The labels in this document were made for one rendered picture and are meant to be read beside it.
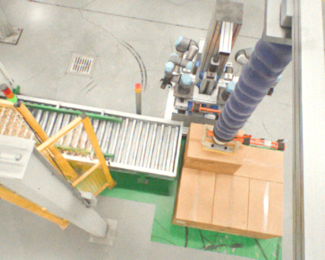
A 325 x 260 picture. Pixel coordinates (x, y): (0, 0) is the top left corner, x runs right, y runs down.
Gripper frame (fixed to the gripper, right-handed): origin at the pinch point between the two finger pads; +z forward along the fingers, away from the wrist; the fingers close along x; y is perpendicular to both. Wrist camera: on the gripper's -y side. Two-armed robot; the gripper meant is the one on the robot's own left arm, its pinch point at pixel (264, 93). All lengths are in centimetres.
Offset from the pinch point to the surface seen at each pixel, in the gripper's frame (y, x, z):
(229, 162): 55, -14, 58
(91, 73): -80, -212, 152
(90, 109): 6, -183, 93
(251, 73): 43, -38, -90
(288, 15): 44, -36, -144
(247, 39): -192, 20, 152
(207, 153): 50, -40, 58
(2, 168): 144, -144, -148
